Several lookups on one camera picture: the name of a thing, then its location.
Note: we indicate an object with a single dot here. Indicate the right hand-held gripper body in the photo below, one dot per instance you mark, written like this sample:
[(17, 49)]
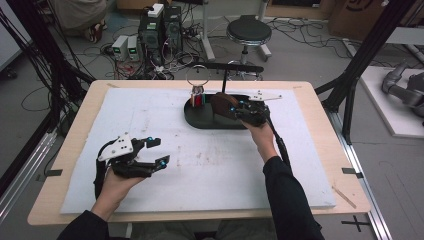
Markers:
[(255, 113)]

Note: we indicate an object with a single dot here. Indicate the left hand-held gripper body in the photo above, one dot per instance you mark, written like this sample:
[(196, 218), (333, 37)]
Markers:
[(128, 166)]

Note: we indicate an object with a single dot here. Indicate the brown coin pouch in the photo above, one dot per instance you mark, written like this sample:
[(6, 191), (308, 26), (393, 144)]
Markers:
[(220, 105)]

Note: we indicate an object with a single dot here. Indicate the black oval tray with hanger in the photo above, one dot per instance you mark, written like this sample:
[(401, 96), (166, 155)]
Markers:
[(203, 120)]

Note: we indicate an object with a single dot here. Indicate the person's right hand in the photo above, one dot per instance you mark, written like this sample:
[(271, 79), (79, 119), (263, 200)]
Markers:
[(263, 140)]

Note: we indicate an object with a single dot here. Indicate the person's left hand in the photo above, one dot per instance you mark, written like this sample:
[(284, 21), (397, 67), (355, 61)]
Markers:
[(115, 191)]

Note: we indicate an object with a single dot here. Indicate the white foam mat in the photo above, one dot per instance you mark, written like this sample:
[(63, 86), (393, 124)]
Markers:
[(206, 180)]

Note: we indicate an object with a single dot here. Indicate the black round stool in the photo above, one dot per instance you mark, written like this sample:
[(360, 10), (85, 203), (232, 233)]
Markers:
[(249, 31)]

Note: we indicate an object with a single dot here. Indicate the white table leg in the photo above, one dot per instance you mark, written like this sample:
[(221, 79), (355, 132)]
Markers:
[(207, 36)]

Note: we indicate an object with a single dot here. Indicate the black tape strip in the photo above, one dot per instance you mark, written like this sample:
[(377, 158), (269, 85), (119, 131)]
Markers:
[(53, 173), (351, 172)]

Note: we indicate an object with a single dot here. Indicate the white power supply box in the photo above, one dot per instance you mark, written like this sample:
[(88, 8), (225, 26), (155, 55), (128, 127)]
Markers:
[(120, 46), (133, 48)]

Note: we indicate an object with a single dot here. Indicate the black computer tower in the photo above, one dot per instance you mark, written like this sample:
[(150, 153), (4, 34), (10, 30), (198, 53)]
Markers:
[(150, 36), (173, 30)]

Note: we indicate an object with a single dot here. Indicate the small white box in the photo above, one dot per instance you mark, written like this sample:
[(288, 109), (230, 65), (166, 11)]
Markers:
[(156, 10)]

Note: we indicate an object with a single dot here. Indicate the white platform board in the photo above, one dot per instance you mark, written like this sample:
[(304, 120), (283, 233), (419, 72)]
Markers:
[(383, 113)]

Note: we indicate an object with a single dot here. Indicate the cardboard box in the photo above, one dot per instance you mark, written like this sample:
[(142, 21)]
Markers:
[(360, 18)]

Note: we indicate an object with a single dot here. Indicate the aluminium floor rail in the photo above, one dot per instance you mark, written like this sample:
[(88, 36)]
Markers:
[(363, 186), (23, 180)]

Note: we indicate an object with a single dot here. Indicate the black metal frame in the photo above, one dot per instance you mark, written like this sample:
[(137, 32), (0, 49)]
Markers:
[(366, 53)]

